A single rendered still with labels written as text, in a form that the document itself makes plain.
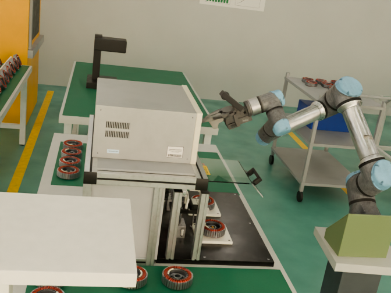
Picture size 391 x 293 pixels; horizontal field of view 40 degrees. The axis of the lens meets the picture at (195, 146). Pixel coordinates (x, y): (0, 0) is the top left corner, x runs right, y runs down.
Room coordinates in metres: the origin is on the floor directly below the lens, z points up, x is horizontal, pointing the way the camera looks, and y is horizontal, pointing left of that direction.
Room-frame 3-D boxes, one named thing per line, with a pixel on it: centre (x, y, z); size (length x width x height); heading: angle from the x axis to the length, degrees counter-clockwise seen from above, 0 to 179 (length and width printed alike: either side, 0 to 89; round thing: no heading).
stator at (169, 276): (1.66, 0.00, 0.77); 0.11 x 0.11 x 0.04
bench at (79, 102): (4.42, 0.58, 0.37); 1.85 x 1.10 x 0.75; 12
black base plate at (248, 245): (2.13, -0.08, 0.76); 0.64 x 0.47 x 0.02; 12
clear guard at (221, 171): (2.02, -0.11, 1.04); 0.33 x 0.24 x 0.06; 102
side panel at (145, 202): (1.73, 0.23, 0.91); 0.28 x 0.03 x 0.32; 102
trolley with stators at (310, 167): (4.72, -1.14, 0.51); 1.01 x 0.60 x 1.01; 12
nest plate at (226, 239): (2.01, -0.12, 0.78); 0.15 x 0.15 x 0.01; 12
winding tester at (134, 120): (2.08, 0.22, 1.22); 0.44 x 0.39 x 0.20; 12
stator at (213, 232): (2.01, -0.12, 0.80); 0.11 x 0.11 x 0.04
